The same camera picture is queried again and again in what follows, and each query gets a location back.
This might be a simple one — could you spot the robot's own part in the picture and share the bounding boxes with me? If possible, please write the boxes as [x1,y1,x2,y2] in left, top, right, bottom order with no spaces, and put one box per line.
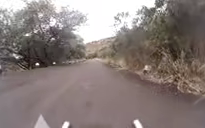
[132,119,144,128]
[61,120,71,128]

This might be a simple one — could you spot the dense roadside bushes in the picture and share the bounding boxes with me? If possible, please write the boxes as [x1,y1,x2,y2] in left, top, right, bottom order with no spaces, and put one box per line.
[108,0,205,79]

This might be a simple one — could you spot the dry grass verge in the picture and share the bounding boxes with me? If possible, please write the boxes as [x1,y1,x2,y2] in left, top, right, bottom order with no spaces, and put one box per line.
[98,58,205,98]

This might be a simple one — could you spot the group of trees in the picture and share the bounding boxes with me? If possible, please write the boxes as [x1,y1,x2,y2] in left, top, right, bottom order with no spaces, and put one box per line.
[0,0,90,71]

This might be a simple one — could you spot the distant hill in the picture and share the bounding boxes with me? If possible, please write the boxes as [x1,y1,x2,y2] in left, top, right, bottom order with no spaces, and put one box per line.
[84,36,118,60]

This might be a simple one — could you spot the grey asphalt road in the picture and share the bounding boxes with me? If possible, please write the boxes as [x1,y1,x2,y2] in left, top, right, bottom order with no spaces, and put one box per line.
[0,59,205,128]

